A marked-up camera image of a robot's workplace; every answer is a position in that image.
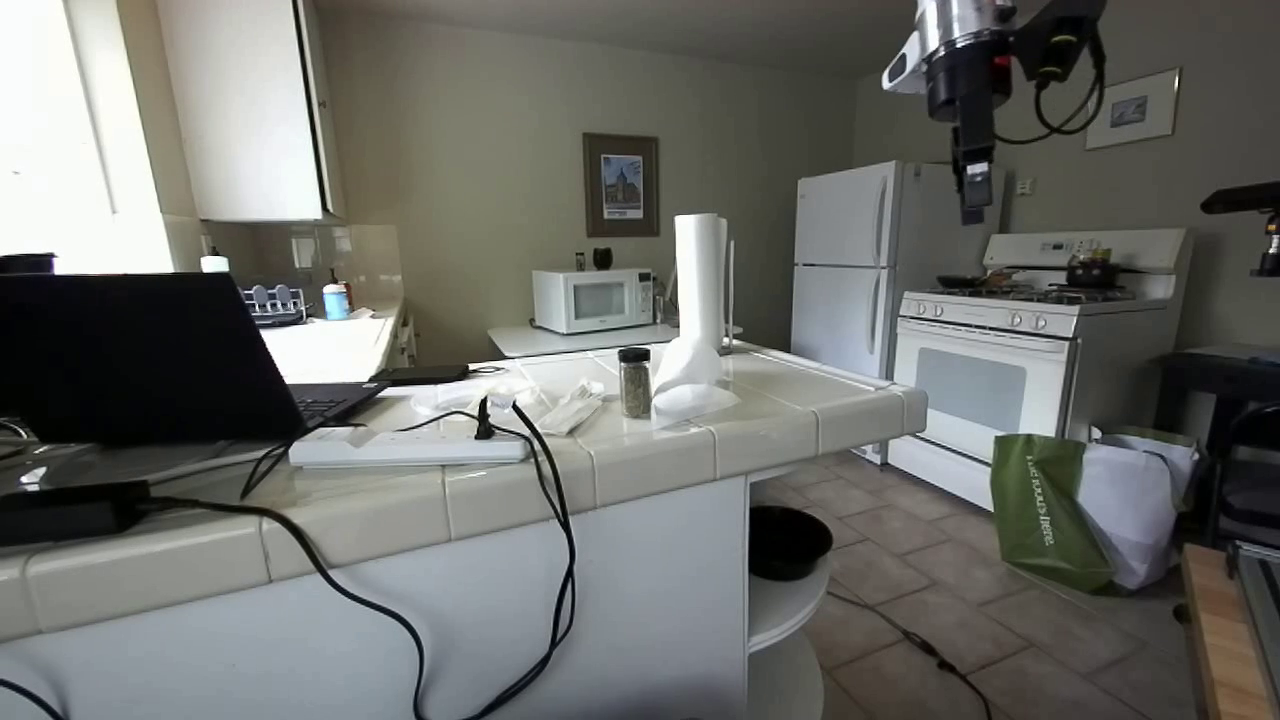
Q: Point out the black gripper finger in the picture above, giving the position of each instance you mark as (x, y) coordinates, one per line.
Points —
(973, 185)

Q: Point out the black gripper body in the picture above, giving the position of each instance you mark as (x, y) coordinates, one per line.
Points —
(964, 93)

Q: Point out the glass spice bottle black cap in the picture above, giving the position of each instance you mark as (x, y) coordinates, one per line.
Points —
(633, 385)

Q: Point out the blue soap bottle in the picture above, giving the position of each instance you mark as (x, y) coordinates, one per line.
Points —
(338, 301)

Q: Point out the dark kettle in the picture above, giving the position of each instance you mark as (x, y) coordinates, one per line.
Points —
(1090, 265)

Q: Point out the white refrigerator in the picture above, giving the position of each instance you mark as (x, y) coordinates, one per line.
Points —
(842, 265)

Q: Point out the white oven stove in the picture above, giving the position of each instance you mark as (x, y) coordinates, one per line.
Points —
(987, 385)

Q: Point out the white paper towel roll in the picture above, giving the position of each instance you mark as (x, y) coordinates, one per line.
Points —
(698, 283)

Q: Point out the green shopping bag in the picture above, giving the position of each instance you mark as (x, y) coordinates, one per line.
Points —
(1047, 512)

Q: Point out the crumpled white paper towel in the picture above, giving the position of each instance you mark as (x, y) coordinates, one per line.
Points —
(691, 385)

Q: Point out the black cart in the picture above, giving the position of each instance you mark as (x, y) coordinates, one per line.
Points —
(1212, 440)

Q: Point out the white plastic bag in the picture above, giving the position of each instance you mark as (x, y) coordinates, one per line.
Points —
(1143, 512)

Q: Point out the small dark cup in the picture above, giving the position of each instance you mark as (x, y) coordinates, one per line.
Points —
(601, 259)

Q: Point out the black bowl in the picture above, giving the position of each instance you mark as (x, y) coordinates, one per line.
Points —
(788, 540)

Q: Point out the white microwave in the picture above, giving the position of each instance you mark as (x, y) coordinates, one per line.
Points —
(586, 301)

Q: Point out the white microwave counter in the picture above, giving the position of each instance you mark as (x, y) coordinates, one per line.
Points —
(575, 340)

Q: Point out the white plastic wrapper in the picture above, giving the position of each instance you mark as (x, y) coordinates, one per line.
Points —
(564, 406)

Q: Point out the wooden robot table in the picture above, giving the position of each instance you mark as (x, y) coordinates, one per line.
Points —
(1222, 654)

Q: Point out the white tiled island with shelves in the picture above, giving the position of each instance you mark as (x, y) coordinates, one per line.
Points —
(532, 602)

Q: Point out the white power strip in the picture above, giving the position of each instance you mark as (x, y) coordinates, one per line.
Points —
(402, 451)

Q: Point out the white sink counter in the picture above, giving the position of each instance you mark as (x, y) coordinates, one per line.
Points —
(334, 349)

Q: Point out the blue dish rack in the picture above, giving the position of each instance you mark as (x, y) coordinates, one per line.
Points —
(277, 305)

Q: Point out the black laptop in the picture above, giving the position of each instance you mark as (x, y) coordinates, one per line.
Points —
(133, 363)

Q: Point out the black power adapter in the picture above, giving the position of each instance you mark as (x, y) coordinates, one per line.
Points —
(64, 512)

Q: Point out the light framed wall picture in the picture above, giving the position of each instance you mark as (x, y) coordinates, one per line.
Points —
(1132, 111)

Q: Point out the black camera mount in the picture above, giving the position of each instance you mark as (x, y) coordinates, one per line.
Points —
(1255, 200)

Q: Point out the dark framed wall picture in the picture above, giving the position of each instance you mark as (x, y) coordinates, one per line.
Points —
(621, 185)

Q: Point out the white wall cabinet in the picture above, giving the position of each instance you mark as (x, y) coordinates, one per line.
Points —
(242, 107)

